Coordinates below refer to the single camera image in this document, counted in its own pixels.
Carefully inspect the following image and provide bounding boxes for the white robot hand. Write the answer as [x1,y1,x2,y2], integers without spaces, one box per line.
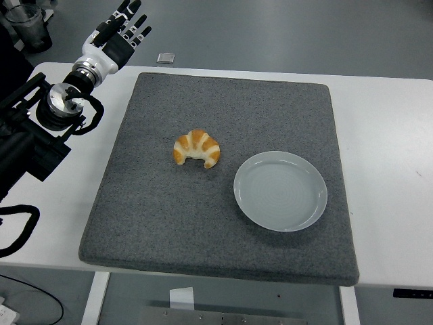
[72,0,152,76]

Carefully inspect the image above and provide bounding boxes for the orange croissant bread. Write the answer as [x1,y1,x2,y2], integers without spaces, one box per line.
[173,129,221,169]

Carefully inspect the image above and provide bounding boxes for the pale grey round plate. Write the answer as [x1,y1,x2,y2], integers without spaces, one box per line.
[233,150,328,233]

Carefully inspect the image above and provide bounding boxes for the grey metal plate with screws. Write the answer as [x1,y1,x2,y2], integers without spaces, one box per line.
[137,306,309,325]

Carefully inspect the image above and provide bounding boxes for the bin with clear bag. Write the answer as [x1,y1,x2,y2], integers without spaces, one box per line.
[5,3,53,53]

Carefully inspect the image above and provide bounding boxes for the black bulky object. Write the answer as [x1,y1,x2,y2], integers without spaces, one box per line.
[0,23,35,104]

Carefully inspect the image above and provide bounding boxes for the grey felt mat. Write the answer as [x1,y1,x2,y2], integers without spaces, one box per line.
[78,72,360,287]

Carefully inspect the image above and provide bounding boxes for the white table leg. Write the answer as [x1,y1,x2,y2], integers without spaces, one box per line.
[81,271,111,325]
[339,286,361,325]

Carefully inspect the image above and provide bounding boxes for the white power strip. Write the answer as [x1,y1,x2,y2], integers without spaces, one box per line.
[0,296,20,325]

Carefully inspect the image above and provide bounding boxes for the black table control panel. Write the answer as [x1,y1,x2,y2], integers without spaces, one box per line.
[392,288,433,299]

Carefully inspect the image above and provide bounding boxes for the thin black floor cable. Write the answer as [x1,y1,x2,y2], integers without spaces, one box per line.
[0,274,64,325]

